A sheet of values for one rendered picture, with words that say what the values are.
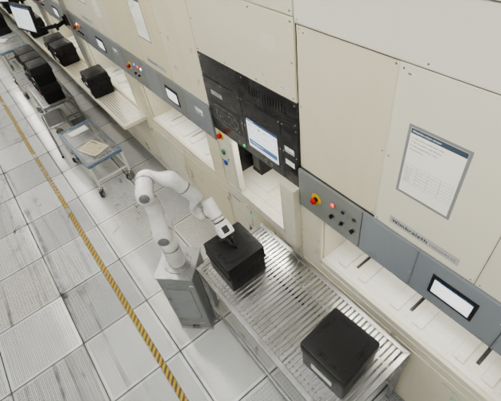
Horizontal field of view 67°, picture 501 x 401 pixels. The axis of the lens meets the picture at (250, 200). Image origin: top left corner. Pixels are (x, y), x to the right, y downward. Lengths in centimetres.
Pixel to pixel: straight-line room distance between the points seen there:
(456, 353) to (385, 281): 51
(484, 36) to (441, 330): 161
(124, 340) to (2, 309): 131
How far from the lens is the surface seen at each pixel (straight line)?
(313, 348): 208
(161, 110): 411
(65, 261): 430
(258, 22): 185
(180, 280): 271
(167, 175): 217
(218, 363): 320
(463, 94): 129
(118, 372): 343
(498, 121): 128
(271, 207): 282
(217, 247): 246
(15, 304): 427
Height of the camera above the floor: 294
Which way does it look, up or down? 46 degrees down
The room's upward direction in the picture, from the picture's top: 10 degrees counter-clockwise
